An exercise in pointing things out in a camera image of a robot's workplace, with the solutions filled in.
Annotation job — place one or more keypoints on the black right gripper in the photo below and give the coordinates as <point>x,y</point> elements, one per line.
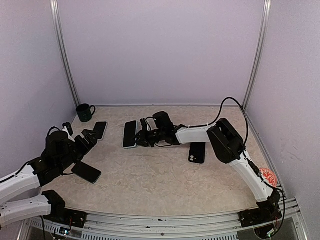
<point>143,140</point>

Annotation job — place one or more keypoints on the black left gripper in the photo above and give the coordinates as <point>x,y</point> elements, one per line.
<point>86,147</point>

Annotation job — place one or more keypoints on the lavender phone case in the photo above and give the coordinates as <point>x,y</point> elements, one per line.
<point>99,129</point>

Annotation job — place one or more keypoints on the light blue phone case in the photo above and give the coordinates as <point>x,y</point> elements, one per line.
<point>128,147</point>

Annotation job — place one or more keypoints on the black phone case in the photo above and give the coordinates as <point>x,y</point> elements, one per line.
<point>197,152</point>

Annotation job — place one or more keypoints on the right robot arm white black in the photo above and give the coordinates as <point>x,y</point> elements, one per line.
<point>229,148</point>

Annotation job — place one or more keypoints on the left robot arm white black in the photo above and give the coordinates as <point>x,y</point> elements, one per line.
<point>61,151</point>

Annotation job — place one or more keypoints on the dark green mug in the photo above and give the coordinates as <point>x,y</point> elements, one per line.
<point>85,112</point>

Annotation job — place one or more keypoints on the red white patterned dish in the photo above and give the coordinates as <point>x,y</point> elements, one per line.
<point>270,176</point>

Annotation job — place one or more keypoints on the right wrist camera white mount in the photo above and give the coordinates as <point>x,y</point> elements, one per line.
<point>145,124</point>

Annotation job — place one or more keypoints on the left aluminium frame post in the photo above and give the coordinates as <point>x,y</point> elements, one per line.
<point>54,5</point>

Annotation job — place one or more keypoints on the aluminium frame post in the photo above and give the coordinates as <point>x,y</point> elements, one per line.
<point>258,53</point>
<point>54,5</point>

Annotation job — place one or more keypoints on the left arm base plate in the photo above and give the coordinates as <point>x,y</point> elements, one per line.
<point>67,216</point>

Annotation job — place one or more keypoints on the front aluminium rail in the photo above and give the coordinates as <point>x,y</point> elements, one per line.
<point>217,226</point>

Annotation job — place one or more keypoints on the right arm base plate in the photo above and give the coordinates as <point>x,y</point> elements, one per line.
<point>260,215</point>

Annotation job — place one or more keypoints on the right aluminium frame post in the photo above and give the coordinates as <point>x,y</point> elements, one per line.
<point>258,53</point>

